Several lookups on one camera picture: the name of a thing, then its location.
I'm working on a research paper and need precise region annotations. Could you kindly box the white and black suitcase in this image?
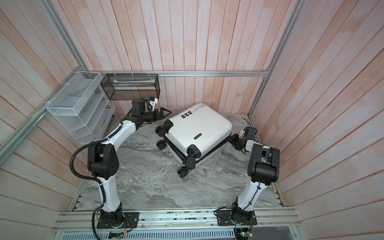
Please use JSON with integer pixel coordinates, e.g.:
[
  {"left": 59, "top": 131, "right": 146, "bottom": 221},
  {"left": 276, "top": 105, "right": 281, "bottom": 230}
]
[{"left": 155, "top": 103, "right": 233, "bottom": 178}]

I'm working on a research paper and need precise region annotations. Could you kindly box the aluminium front rail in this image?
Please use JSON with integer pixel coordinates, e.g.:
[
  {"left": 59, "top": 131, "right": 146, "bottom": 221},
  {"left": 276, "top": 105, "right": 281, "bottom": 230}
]
[{"left": 52, "top": 207, "right": 301, "bottom": 232}]

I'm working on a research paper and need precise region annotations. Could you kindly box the green circuit board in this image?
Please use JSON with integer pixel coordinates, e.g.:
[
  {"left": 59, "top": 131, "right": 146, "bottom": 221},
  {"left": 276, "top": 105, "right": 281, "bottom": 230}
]
[{"left": 237, "top": 229, "right": 253, "bottom": 240}]

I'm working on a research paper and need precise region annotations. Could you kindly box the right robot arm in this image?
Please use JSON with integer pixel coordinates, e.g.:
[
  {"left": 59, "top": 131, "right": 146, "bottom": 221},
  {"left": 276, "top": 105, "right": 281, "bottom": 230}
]
[{"left": 230, "top": 127, "right": 280, "bottom": 224}]

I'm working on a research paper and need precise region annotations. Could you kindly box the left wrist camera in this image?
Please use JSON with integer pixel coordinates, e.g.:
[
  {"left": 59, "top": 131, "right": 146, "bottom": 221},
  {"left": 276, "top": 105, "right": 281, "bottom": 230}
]
[{"left": 145, "top": 97, "right": 158, "bottom": 112}]

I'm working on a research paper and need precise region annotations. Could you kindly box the white wire mesh rack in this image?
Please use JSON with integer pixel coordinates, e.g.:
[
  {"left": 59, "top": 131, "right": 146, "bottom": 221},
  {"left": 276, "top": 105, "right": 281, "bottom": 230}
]
[{"left": 47, "top": 72, "right": 115, "bottom": 145}]

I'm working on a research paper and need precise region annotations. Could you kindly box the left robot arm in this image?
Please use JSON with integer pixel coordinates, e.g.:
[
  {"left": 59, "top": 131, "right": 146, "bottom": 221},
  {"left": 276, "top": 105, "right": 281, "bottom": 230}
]
[{"left": 88, "top": 97, "right": 172, "bottom": 228}]

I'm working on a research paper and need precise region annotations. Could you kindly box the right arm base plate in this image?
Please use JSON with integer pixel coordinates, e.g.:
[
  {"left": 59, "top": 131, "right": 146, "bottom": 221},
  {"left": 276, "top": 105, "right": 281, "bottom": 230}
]
[{"left": 214, "top": 208, "right": 258, "bottom": 226}]

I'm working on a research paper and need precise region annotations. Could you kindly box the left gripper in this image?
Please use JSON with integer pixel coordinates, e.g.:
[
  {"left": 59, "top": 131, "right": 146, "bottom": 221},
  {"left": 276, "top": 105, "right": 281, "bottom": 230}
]
[{"left": 140, "top": 107, "right": 172, "bottom": 122}]

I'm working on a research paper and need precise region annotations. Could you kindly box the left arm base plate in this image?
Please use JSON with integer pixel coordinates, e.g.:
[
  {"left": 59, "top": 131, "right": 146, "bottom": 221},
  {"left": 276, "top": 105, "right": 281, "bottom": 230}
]
[{"left": 96, "top": 212, "right": 140, "bottom": 229}]

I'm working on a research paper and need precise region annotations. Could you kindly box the black mesh wall basket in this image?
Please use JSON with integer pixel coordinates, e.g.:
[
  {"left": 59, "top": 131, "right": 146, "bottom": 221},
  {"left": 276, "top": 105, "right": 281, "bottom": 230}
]
[{"left": 101, "top": 73, "right": 161, "bottom": 101}]

